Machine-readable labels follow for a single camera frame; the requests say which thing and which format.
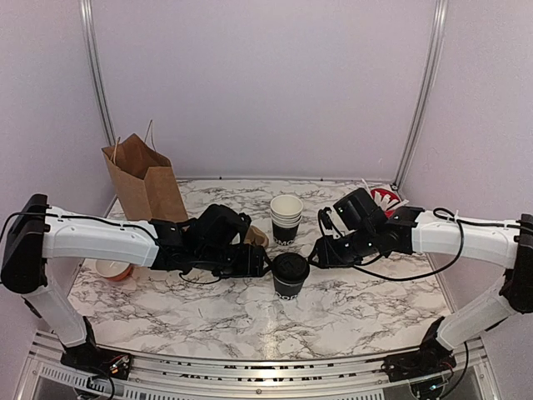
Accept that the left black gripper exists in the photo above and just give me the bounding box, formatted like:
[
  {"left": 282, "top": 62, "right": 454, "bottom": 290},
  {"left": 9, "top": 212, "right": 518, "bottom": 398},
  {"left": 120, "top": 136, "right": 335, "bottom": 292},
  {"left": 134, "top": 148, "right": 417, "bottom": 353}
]
[{"left": 195, "top": 243, "right": 274, "bottom": 279}]

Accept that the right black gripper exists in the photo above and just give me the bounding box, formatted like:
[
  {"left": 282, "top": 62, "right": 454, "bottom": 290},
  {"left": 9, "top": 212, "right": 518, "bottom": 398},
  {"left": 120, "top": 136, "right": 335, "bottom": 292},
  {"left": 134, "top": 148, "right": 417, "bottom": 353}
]
[{"left": 308, "top": 226, "right": 378, "bottom": 269}]

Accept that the black cup lid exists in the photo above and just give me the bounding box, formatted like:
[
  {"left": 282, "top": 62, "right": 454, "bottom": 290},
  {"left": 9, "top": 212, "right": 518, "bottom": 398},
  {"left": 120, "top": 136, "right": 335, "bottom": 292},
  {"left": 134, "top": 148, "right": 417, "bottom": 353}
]
[{"left": 271, "top": 252, "right": 311, "bottom": 283}]

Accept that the black takeout coffee cup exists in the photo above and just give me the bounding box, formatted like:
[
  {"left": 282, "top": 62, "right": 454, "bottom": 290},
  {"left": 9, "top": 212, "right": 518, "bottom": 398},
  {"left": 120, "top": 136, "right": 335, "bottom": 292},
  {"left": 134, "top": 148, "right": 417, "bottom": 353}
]
[{"left": 272, "top": 274, "right": 306, "bottom": 300}]

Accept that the brown paper bag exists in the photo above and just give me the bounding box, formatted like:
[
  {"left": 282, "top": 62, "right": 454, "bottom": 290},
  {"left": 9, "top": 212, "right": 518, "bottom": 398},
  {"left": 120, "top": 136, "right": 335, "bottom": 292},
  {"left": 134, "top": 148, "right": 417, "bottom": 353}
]
[{"left": 102, "top": 122, "right": 188, "bottom": 223}]

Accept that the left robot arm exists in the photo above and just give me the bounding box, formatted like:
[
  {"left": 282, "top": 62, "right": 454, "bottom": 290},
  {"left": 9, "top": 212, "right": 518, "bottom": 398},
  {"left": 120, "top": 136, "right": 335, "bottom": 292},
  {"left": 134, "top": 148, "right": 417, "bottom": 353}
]
[{"left": 1, "top": 194, "right": 269, "bottom": 371}]

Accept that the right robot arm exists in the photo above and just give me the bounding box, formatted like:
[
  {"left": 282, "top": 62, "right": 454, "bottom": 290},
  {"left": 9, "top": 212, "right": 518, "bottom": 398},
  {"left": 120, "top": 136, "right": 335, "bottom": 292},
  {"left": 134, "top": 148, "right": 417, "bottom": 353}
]
[{"left": 308, "top": 207, "right": 532, "bottom": 373}]

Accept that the cardboard cup carrier tray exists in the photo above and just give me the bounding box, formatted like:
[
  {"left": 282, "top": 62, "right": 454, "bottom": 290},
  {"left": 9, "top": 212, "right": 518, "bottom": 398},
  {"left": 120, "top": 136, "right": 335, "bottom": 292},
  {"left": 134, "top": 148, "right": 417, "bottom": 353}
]
[{"left": 244, "top": 225, "right": 270, "bottom": 248}]

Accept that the stack of paper cups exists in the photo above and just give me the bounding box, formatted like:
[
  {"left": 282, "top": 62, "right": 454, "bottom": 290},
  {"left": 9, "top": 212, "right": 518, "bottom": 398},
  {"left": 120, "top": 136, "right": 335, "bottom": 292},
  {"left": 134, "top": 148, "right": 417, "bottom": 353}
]
[{"left": 270, "top": 194, "right": 304, "bottom": 246}]

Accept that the red cylindrical holder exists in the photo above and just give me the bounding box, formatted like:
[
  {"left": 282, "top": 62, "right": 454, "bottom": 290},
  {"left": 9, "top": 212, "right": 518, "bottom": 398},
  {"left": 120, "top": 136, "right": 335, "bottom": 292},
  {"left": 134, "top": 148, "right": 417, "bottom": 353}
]
[{"left": 370, "top": 187, "right": 403, "bottom": 218}]

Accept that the white wrapped straw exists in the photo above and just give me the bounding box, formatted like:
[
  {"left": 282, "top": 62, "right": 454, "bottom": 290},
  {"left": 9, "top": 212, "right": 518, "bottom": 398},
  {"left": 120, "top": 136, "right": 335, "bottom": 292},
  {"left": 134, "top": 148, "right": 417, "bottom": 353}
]
[{"left": 361, "top": 178, "right": 371, "bottom": 194}]

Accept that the orange white bowl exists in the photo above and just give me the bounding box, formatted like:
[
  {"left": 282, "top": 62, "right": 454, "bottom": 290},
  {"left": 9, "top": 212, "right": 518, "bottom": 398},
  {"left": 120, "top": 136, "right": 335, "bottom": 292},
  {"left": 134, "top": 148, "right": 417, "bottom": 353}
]
[{"left": 95, "top": 260, "right": 132, "bottom": 282}]

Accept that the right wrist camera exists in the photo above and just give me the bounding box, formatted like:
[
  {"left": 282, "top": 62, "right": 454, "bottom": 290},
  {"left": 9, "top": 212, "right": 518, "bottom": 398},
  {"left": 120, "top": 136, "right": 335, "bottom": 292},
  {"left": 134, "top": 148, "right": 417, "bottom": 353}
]
[{"left": 333, "top": 187, "right": 387, "bottom": 233}]

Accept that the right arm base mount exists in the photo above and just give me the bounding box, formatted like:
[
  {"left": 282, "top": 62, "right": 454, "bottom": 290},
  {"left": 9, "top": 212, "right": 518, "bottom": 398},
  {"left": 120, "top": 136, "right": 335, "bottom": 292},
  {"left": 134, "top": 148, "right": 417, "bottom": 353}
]
[{"left": 381, "top": 317, "right": 456, "bottom": 382}]

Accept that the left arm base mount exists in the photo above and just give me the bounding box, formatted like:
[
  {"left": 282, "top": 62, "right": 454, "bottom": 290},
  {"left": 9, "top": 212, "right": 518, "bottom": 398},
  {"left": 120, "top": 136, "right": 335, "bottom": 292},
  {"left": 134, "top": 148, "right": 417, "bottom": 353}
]
[{"left": 61, "top": 317, "right": 132, "bottom": 380}]

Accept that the aluminium front rail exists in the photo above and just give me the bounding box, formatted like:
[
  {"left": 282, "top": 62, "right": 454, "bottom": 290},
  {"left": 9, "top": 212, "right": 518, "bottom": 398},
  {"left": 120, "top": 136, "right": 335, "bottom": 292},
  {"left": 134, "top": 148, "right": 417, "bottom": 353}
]
[{"left": 14, "top": 331, "right": 501, "bottom": 399}]

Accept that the right aluminium frame post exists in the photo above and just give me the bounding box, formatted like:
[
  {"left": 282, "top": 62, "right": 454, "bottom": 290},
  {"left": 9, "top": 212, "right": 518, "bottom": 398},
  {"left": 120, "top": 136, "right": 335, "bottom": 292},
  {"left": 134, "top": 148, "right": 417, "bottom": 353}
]
[{"left": 393, "top": 0, "right": 449, "bottom": 190}]

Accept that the aluminium frame post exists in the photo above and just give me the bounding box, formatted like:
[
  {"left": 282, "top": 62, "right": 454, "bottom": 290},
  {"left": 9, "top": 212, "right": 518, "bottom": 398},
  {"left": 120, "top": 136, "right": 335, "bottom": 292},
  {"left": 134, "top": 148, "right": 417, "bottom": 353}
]
[
  {"left": 393, "top": 0, "right": 449, "bottom": 190},
  {"left": 79, "top": 0, "right": 116, "bottom": 146}
]

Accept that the left aluminium frame post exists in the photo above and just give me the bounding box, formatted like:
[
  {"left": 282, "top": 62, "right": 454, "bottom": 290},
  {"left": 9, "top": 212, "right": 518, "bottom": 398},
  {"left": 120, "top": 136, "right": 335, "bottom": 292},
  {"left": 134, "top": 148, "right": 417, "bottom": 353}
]
[{"left": 79, "top": 0, "right": 116, "bottom": 146}]

